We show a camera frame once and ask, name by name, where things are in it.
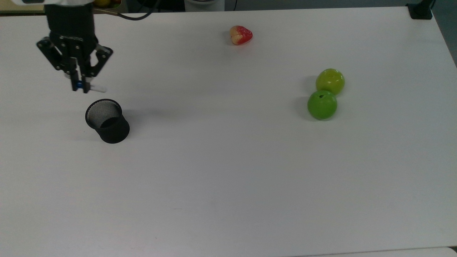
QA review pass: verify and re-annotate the yellow fruit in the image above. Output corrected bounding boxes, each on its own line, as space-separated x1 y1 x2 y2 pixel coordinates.
94 0 122 9

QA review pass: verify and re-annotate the dark green apple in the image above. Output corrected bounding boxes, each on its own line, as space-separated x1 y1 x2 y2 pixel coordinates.
307 90 338 120

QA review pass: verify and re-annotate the black mesh pen holder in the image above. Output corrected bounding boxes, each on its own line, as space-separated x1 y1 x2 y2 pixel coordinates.
85 99 130 144

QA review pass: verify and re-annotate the red yellow wax apple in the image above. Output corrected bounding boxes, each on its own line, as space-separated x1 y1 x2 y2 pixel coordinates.
229 25 253 46

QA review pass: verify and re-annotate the black stand base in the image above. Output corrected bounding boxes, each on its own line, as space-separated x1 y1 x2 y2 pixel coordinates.
407 0 435 20

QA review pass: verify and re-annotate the tan wooden board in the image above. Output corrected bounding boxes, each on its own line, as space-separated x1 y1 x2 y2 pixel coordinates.
0 4 45 14

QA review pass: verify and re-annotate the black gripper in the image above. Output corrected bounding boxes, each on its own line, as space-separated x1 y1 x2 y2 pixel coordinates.
36 4 114 94

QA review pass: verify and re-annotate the yellow-green apple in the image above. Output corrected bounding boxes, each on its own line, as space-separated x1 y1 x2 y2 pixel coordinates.
316 69 345 95

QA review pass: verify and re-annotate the white marker pen blue cap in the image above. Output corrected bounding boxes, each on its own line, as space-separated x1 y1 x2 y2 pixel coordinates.
64 73 107 92

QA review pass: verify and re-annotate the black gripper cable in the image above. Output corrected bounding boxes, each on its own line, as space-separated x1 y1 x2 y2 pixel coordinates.
95 0 161 21

